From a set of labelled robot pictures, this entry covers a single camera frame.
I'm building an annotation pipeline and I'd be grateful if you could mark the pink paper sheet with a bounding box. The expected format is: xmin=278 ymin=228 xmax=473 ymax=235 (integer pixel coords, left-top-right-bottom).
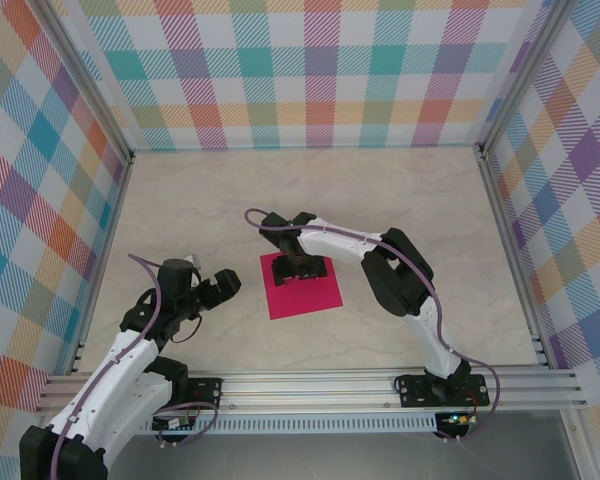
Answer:
xmin=258 ymin=252 xmax=344 ymax=321

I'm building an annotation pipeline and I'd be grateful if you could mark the left circuit board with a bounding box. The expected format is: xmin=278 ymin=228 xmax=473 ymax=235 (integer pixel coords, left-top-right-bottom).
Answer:
xmin=152 ymin=416 xmax=199 ymax=431

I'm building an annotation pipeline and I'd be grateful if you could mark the grey metal plate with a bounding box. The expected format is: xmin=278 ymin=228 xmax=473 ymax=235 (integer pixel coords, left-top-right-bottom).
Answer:
xmin=99 ymin=432 xmax=581 ymax=480

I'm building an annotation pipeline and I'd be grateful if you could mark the thin black left gripper wire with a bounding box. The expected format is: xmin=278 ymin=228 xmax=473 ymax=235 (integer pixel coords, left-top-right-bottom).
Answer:
xmin=171 ymin=310 xmax=205 ymax=345

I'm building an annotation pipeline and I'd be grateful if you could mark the aluminium side rail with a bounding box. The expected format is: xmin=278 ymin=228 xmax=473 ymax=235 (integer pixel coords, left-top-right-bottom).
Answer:
xmin=67 ymin=149 xmax=136 ymax=376
xmin=474 ymin=144 xmax=554 ymax=369

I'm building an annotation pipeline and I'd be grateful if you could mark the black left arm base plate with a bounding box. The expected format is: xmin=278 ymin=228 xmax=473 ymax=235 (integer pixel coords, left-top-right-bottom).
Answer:
xmin=183 ymin=377 xmax=224 ymax=411

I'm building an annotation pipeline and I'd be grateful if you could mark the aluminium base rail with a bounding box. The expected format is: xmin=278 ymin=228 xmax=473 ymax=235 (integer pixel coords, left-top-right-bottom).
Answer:
xmin=34 ymin=369 xmax=589 ymax=414

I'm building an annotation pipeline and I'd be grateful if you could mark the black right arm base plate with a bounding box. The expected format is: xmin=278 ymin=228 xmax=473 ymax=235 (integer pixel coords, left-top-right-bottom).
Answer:
xmin=396 ymin=372 xmax=490 ymax=409

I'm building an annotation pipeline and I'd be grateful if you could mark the slotted grey cable duct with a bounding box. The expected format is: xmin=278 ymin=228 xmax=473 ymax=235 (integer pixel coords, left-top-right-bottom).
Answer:
xmin=137 ymin=417 xmax=439 ymax=435

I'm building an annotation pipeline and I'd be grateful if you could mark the aluminium frame post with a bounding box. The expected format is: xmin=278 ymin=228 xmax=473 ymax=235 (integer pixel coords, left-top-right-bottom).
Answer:
xmin=477 ymin=0 xmax=579 ymax=154
xmin=32 ymin=0 xmax=136 ymax=161

